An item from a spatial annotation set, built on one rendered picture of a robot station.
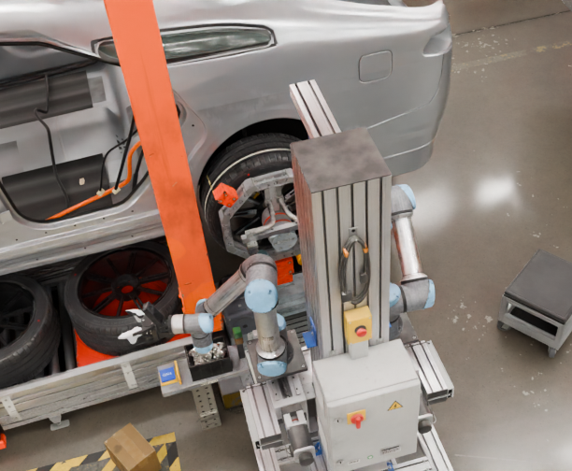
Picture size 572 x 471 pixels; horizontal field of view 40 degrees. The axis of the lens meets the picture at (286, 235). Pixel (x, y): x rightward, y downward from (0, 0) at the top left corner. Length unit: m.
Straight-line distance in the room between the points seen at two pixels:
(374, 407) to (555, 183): 3.00
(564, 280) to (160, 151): 2.32
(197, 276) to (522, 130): 3.08
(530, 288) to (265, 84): 1.77
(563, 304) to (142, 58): 2.52
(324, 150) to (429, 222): 2.75
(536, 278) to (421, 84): 1.22
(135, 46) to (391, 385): 1.48
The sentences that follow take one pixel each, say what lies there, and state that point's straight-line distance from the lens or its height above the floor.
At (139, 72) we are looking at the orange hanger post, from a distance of 2.92.
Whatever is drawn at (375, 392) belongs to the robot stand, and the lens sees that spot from 2.80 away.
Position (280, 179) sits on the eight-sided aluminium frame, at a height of 1.11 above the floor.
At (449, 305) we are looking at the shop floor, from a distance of 4.67.
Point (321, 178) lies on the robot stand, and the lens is 2.34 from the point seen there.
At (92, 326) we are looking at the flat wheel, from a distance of 4.15.
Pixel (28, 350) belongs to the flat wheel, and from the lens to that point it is 4.21.
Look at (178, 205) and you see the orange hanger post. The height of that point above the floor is 1.38.
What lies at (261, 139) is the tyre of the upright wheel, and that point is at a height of 1.18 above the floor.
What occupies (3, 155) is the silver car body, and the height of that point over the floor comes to 0.91.
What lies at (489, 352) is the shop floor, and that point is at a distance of 4.48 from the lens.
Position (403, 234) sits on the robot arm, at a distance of 3.37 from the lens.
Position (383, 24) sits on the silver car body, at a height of 1.66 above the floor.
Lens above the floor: 3.55
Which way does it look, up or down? 44 degrees down
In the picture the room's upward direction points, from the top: 6 degrees counter-clockwise
